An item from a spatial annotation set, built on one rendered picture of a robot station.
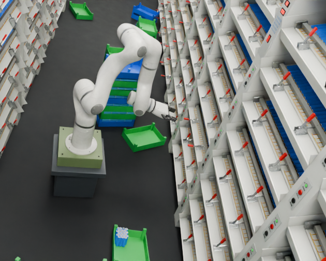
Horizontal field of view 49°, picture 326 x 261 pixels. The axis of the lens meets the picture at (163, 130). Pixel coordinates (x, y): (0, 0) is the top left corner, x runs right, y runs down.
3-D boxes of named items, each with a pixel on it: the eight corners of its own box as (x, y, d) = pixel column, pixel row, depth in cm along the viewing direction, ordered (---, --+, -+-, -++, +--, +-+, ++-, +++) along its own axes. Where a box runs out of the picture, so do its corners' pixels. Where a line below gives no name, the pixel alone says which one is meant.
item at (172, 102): (172, 140, 293) (170, 128, 284) (167, 98, 339) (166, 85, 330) (196, 138, 292) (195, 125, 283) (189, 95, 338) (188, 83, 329)
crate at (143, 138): (133, 152, 277) (135, 145, 272) (121, 135, 288) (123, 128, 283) (164, 144, 294) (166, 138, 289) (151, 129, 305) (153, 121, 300)
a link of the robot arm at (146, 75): (158, 77, 192) (145, 119, 211) (157, 61, 203) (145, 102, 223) (142, 74, 190) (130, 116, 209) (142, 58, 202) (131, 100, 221)
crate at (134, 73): (109, 77, 258) (112, 68, 253) (103, 62, 271) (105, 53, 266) (147, 80, 271) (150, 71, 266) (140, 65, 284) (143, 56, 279)
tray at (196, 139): (198, 172, 216) (197, 161, 210) (188, 111, 262) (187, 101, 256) (231, 169, 215) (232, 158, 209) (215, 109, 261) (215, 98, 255)
